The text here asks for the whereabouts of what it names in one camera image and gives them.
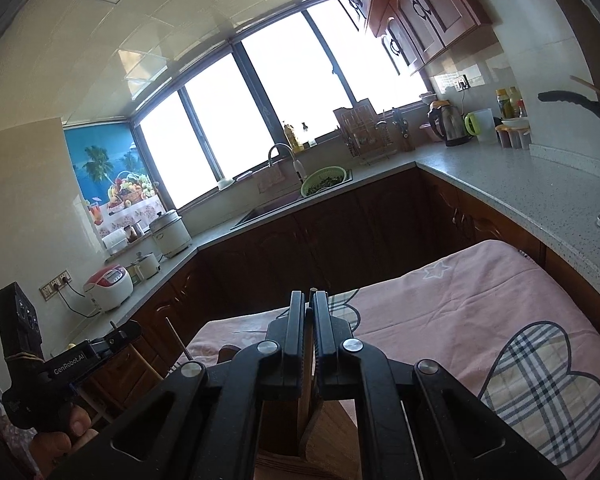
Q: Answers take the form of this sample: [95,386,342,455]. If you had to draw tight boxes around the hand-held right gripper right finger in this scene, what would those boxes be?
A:
[311,290,567,480]

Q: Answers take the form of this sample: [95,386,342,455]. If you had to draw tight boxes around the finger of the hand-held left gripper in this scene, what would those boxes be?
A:
[87,320,143,359]

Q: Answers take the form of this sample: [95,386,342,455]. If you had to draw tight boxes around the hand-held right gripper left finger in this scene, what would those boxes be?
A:
[47,290,308,480]

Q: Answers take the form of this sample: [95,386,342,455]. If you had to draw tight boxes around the metal chopstick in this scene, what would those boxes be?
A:
[165,317,189,362]

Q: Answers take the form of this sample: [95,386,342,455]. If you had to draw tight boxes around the wooden utensil holder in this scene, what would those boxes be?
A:
[255,390,363,480]

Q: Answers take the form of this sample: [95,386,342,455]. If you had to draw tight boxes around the person's left hand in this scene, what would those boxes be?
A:
[30,402,99,478]

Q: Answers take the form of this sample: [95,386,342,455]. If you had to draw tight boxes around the white and pink rice cooker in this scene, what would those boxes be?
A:
[83,266,134,312]

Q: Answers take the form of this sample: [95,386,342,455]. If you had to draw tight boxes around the small white pot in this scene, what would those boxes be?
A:
[132,252,161,281]

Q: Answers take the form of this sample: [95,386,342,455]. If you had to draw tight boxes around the wooden lower cabinets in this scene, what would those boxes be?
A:
[82,165,600,411]

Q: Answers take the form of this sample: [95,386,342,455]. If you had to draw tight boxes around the wooden cabinets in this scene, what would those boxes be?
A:
[82,165,600,411]
[315,0,494,77]

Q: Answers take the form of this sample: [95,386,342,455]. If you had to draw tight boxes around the tall white electric cooker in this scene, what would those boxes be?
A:
[150,210,191,259]

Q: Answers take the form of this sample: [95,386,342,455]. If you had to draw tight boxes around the kitchen sink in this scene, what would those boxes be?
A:
[232,167,354,231]

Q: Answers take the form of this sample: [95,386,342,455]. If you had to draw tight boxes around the pink printed tablecloth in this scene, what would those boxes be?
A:
[185,239,600,480]

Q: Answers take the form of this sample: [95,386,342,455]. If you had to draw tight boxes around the green vegetable basin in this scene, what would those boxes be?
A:
[301,166,347,197]

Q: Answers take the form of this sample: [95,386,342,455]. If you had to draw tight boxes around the chrome kitchen faucet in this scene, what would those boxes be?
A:
[267,143,307,187]

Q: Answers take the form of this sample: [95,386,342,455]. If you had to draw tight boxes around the dish drying rack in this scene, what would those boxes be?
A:
[333,97,399,162]

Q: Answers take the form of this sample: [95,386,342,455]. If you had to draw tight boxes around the kitchen window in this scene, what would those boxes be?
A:
[127,0,431,211]

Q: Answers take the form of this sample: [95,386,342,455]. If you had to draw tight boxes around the grey speckled countertop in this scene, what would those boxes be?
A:
[82,144,600,313]

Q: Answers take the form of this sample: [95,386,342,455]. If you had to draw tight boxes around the steel electric kettle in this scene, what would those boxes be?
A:
[426,101,474,147]

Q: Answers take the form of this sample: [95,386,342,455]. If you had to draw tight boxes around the wooden upper cabinets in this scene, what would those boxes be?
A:
[315,0,494,77]

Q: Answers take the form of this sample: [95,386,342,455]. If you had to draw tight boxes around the wall power outlet strip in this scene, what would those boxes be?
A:
[40,271,74,302]

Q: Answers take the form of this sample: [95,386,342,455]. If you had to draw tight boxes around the black power cable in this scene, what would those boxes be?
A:
[60,282,101,318]

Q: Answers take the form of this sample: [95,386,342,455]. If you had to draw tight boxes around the tropical fruit wall poster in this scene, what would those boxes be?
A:
[62,125,166,241]

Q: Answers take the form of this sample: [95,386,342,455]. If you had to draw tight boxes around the green handled pitcher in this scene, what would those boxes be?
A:
[464,109,496,144]

